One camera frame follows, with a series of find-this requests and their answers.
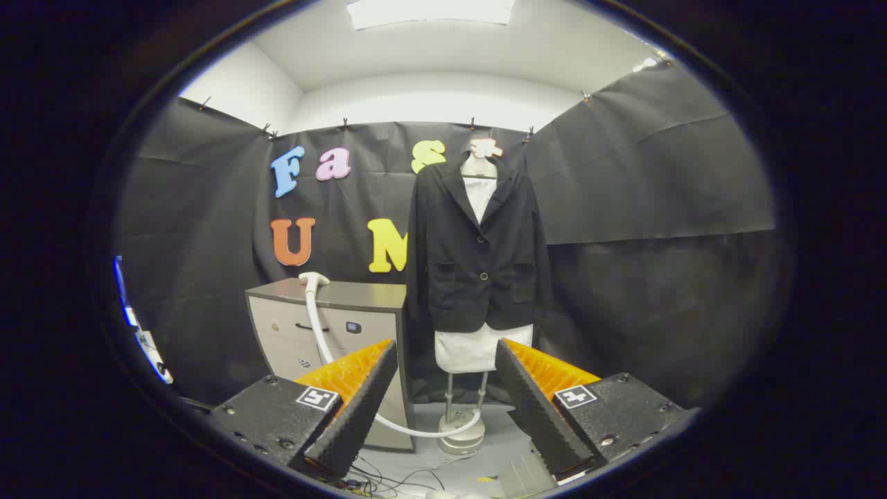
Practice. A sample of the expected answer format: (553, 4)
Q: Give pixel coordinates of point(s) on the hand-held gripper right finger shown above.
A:
(540, 423)

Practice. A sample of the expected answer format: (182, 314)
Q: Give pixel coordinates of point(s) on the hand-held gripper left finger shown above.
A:
(360, 423)

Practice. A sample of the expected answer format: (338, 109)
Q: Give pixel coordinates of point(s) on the black blazer jacket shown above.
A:
(471, 277)

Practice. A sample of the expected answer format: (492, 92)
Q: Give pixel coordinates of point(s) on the white dress form mannequin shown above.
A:
(478, 350)

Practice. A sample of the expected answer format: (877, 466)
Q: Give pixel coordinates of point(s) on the grey drawer cabinet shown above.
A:
(277, 333)

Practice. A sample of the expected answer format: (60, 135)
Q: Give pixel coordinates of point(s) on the black backdrop cloth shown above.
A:
(624, 173)

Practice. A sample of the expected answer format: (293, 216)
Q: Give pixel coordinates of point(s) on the ceiling light panel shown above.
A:
(429, 12)
(644, 64)

